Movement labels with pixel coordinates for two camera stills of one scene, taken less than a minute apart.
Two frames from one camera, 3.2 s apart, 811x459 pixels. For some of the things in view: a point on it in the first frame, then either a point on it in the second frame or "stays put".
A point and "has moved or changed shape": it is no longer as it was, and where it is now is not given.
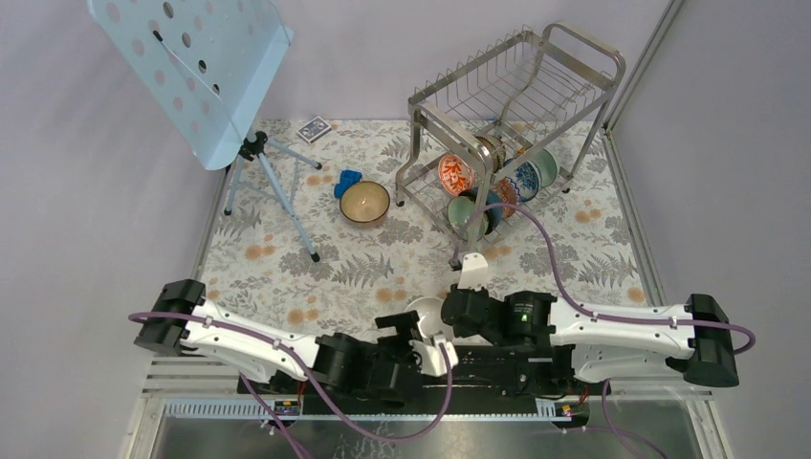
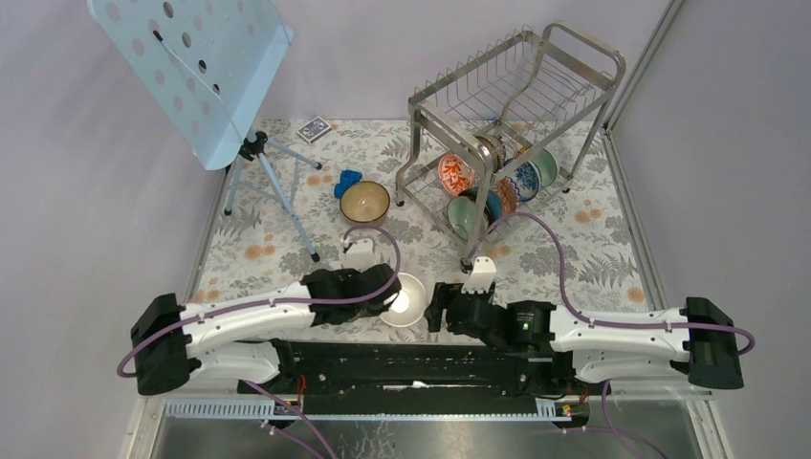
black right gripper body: (483, 293) stays put
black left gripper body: (384, 356) to (361, 312)
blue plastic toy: (347, 178) stays put
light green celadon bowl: (466, 219) stays put
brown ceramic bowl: (364, 201) stays put
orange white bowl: (428, 310) has moved or changed shape
